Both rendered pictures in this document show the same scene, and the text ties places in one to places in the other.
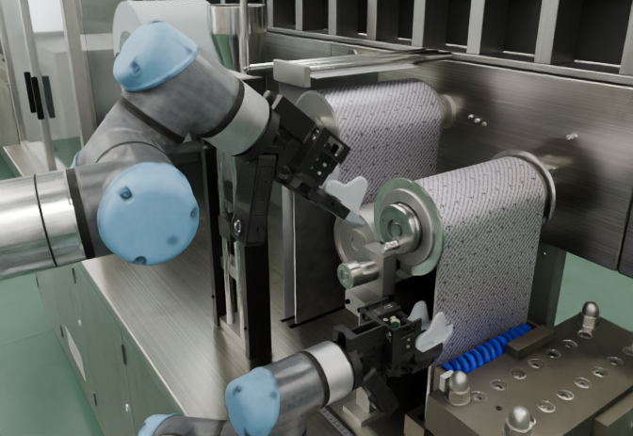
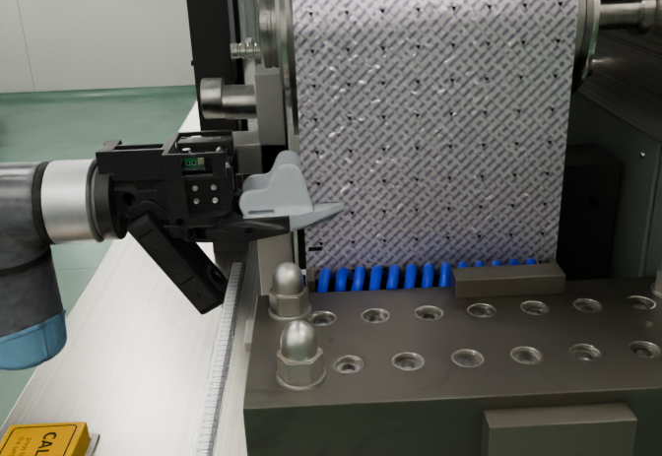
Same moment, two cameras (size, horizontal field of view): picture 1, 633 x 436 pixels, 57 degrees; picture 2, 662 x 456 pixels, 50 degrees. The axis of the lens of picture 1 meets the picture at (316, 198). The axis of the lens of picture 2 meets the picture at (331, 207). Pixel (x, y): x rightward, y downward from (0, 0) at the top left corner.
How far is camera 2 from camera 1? 0.64 m
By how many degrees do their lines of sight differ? 31
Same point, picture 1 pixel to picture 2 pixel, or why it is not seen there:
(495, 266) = (447, 123)
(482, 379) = (363, 302)
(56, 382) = not seen: hidden behind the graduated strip
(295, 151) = not seen: outside the picture
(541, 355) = (508, 304)
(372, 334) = (140, 158)
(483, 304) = (425, 191)
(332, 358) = (66, 171)
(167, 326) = not seen: hidden behind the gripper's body
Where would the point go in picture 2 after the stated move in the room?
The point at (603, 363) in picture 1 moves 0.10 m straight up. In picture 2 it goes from (615, 345) to (630, 224)
